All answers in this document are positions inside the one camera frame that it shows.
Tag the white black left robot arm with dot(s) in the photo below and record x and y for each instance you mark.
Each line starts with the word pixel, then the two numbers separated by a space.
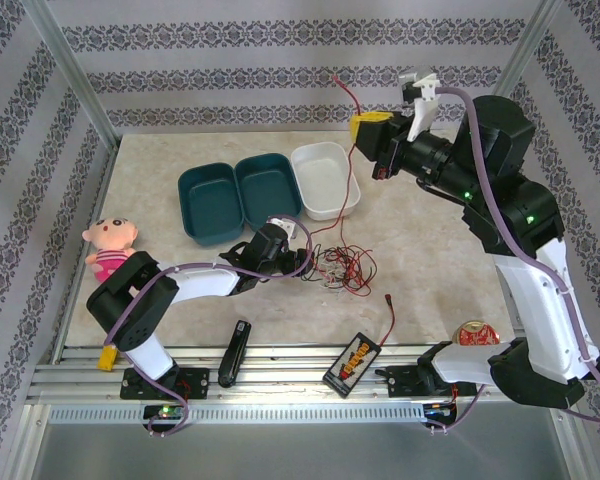
pixel 205 280

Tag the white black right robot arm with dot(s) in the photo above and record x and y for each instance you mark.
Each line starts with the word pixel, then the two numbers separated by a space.
pixel 545 310

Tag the white plastic bin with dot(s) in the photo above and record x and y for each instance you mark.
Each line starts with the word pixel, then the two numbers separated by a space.
pixel 325 175

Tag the red lead with connector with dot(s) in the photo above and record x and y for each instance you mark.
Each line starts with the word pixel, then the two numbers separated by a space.
pixel 394 320

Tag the black printed battery box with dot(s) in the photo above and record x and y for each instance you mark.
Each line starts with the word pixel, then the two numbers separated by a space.
pixel 352 365

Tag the pink plush doll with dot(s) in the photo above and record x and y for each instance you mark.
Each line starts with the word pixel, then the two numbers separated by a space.
pixel 110 232

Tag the red round tin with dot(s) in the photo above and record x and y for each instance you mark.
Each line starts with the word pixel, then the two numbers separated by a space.
pixel 475 335

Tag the grey metal panel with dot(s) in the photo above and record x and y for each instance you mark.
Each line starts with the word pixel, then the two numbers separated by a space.
pixel 300 455

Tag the small controller board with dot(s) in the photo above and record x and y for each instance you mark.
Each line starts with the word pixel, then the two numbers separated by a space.
pixel 437 409
pixel 165 412

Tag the yellow block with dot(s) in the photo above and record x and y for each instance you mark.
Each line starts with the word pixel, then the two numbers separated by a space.
pixel 107 357

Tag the aluminium rail frame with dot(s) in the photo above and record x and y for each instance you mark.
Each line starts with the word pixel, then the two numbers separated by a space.
pixel 290 360

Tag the aluminium frame post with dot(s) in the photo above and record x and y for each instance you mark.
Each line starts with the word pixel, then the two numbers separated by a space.
pixel 75 75
pixel 530 40

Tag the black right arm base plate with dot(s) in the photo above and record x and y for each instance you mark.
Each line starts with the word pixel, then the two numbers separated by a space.
pixel 402 382

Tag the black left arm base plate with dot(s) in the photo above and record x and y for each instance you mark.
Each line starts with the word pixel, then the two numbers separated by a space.
pixel 195 382

